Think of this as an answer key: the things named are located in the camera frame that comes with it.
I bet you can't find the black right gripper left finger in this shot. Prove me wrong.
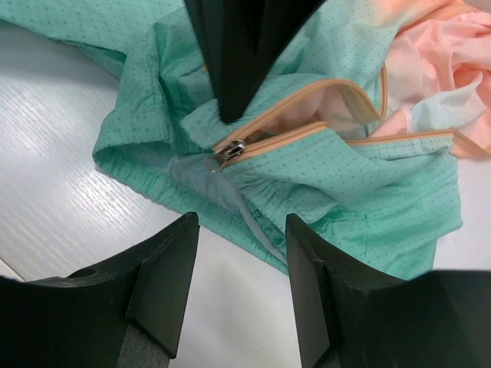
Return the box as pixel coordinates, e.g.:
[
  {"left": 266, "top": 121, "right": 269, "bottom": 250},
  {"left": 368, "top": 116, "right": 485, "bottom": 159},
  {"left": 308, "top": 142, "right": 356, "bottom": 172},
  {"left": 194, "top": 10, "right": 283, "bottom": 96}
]
[{"left": 1, "top": 212, "right": 199, "bottom": 367}]

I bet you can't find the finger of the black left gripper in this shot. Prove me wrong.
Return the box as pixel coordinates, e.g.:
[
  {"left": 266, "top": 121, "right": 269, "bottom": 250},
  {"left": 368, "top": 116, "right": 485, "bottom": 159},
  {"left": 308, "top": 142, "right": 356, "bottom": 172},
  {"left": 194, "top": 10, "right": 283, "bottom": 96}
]
[{"left": 184, "top": 0, "right": 323, "bottom": 124}]

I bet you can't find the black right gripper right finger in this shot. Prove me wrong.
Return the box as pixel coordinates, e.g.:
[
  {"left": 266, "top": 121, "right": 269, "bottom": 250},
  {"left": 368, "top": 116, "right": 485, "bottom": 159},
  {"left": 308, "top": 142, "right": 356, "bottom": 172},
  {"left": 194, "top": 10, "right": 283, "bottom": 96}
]
[{"left": 285, "top": 214, "right": 490, "bottom": 367}]

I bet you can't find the teal and orange jacket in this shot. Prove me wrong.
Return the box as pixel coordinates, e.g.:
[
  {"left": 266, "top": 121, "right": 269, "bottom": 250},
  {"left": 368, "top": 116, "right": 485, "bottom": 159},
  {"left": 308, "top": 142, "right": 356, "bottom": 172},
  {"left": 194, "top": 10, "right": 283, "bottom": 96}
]
[{"left": 1, "top": 1, "right": 490, "bottom": 279}]

